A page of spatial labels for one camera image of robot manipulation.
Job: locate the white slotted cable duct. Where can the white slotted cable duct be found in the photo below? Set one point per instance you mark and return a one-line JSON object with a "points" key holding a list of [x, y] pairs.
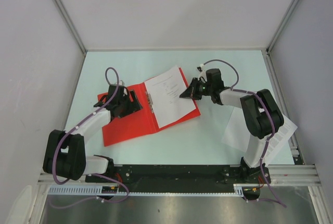
{"points": [[107, 190]]}

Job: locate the red file folder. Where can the red file folder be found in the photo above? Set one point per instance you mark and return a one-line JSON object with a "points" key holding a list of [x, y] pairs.
{"points": [[134, 125]]}

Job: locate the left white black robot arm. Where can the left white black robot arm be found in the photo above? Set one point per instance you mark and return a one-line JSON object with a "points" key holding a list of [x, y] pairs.
{"points": [[65, 156]]}

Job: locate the metal folder clip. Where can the metal folder clip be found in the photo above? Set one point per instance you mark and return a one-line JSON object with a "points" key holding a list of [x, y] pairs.
{"points": [[150, 103]]}

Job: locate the text printed paper sheet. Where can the text printed paper sheet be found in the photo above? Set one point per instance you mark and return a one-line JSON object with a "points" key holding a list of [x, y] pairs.
{"points": [[278, 152]]}

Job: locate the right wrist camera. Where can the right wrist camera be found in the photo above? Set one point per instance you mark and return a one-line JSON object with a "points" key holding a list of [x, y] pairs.
{"points": [[201, 69]]}

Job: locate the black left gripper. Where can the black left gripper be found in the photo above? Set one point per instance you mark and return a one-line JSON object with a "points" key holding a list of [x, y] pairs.
{"points": [[133, 106]]}

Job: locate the aluminium frame rail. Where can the aluminium frame rail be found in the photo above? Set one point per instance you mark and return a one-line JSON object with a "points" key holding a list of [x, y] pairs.
{"points": [[281, 175]]}

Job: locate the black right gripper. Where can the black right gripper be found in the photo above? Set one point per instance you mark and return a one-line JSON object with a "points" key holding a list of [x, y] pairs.
{"points": [[191, 91]]}

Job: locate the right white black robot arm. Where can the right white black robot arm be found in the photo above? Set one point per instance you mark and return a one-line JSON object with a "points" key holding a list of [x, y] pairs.
{"points": [[263, 117]]}

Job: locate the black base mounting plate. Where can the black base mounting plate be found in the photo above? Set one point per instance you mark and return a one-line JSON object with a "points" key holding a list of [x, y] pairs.
{"points": [[224, 173]]}

